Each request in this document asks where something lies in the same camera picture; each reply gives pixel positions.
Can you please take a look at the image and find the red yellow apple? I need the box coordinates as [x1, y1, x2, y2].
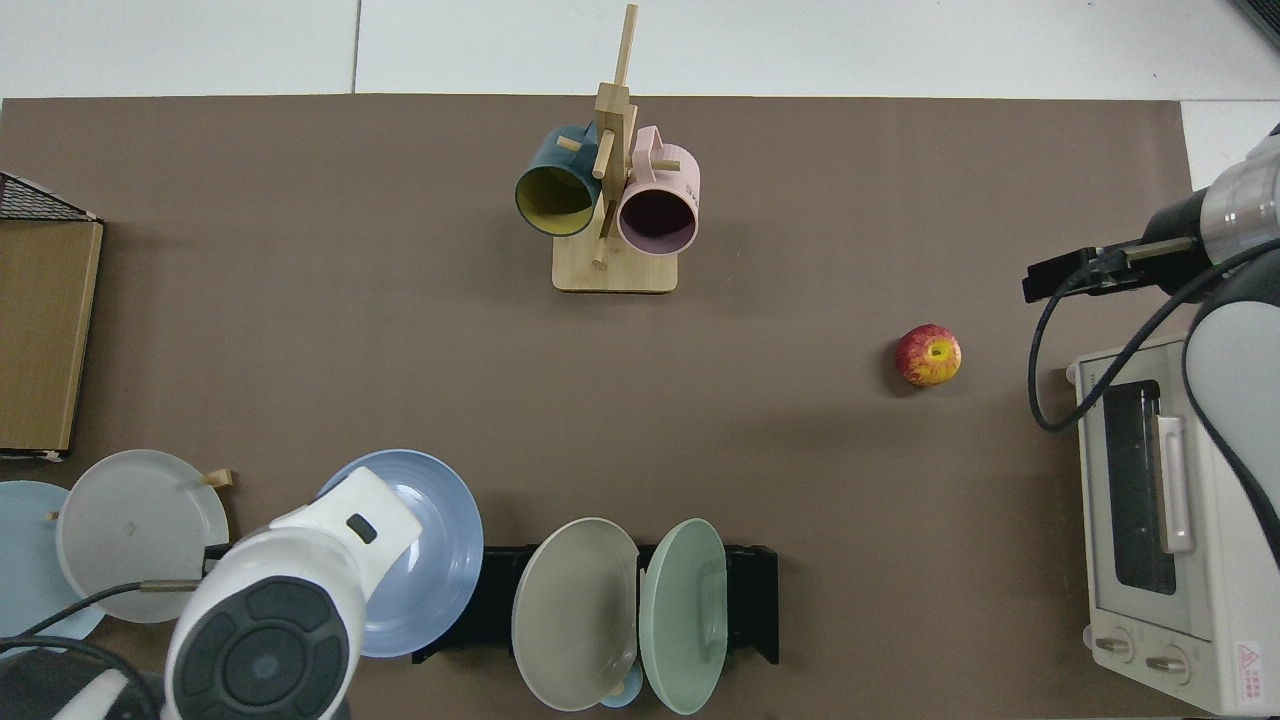
[894, 323, 963, 388]

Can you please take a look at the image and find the wooden plate rack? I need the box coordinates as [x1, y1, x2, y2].
[45, 468, 235, 521]

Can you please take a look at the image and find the grey plate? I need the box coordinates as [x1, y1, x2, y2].
[55, 449, 230, 625]

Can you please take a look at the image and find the light blue plate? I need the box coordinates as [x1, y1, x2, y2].
[0, 480, 106, 668]

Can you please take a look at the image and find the beige plate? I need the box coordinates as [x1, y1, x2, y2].
[511, 517, 641, 712]

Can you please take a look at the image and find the pale green plate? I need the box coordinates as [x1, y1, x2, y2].
[638, 517, 729, 716]

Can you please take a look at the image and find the black dish rack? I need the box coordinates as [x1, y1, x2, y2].
[410, 545, 781, 666]

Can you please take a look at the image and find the dark flat panel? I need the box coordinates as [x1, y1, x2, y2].
[1235, 0, 1280, 51]

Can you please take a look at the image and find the brown table cloth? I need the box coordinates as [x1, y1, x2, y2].
[0, 95, 1211, 720]

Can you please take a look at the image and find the pale toaster oven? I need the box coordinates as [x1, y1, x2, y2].
[1065, 333, 1280, 717]

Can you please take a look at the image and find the small blue round thing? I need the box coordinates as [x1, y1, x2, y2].
[598, 665, 646, 709]

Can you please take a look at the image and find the wooden cup stand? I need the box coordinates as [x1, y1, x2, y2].
[552, 3, 681, 295]

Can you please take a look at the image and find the dark teal cup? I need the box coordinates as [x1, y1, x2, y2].
[514, 122, 605, 238]

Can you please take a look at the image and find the pink cup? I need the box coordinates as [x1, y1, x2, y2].
[616, 125, 701, 257]

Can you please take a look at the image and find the wire basket with wooden floor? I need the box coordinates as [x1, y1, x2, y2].
[0, 170, 104, 463]

